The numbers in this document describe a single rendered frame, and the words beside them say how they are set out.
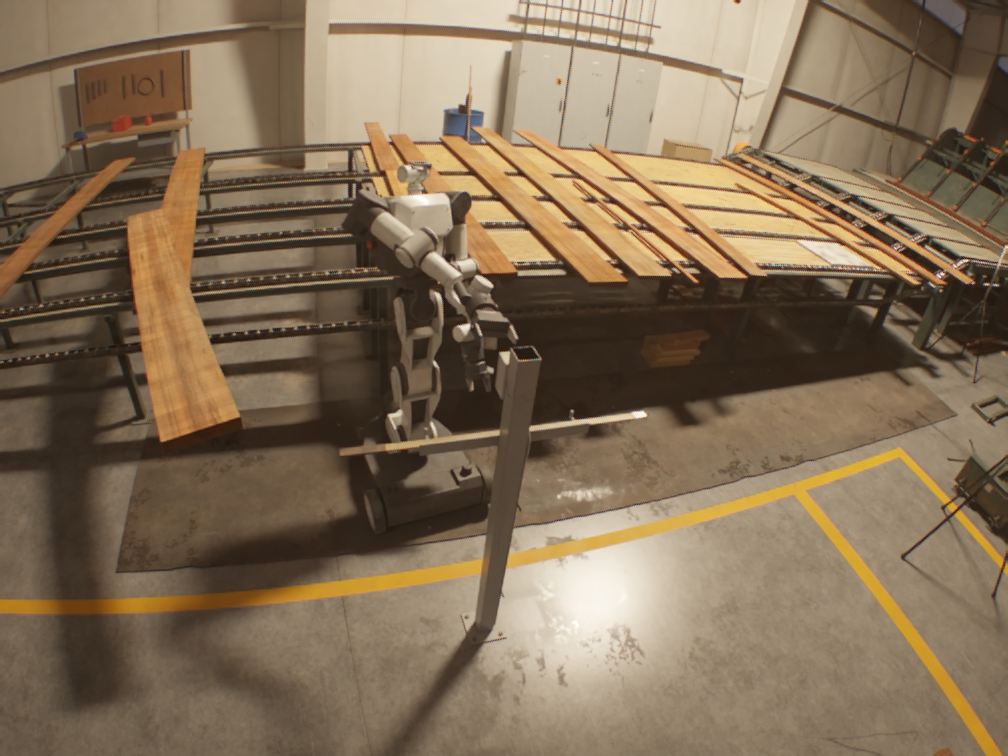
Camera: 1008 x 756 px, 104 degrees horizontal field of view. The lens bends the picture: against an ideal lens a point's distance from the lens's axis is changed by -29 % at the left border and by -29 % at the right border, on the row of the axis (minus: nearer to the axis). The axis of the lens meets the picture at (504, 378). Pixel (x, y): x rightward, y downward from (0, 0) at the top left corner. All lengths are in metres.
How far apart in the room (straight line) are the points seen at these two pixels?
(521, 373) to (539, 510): 1.45
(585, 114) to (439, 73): 2.34
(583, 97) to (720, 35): 3.32
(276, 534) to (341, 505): 0.35
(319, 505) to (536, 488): 1.07
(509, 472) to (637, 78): 8.27
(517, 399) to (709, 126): 9.97
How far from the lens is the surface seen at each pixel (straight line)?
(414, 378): 2.29
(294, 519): 2.67
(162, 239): 3.39
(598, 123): 9.13
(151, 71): 8.77
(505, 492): 1.61
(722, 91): 11.15
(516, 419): 1.42
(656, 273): 3.14
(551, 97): 8.73
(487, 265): 2.85
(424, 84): 8.78
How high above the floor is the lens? 2.02
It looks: 35 degrees down
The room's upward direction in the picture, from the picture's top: 7 degrees clockwise
